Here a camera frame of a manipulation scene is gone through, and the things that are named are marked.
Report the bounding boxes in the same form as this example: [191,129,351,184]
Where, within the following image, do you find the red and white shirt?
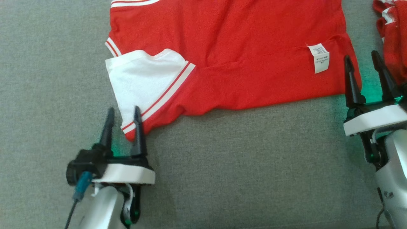
[105,0,362,142]

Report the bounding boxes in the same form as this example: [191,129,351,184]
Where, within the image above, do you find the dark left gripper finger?
[130,106,148,157]
[99,107,115,151]

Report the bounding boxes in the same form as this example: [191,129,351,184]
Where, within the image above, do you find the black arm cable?
[65,171,93,229]
[376,188,387,229]

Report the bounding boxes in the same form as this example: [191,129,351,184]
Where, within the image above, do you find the red shorts with white stripes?
[373,0,407,85]

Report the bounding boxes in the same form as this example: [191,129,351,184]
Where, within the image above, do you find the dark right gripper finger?
[344,55,367,108]
[371,50,402,102]

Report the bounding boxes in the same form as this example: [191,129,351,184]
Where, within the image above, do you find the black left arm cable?
[65,171,93,229]

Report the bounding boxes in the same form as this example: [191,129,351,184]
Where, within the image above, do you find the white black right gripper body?
[343,99,407,137]

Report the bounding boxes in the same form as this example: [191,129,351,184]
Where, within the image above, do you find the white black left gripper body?
[92,155,156,185]

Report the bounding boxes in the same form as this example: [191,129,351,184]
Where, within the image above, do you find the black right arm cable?
[376,188,387,229]

